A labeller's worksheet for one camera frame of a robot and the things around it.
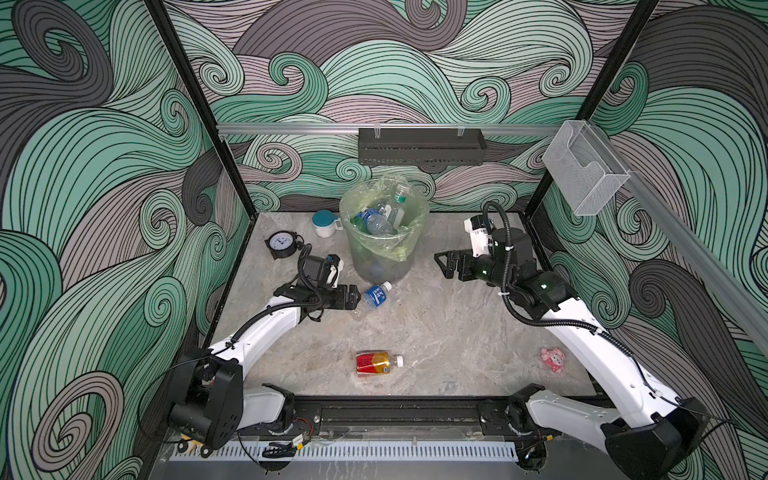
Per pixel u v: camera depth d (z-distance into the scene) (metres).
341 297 0.74
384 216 0.92
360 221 0.88
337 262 0.80
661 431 0.36
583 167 0.80
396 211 0.92
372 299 0.90
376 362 0.78
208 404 0.40
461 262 0.62
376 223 0.93
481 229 0.62
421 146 0.98
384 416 0.75
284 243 1.08
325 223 1.08
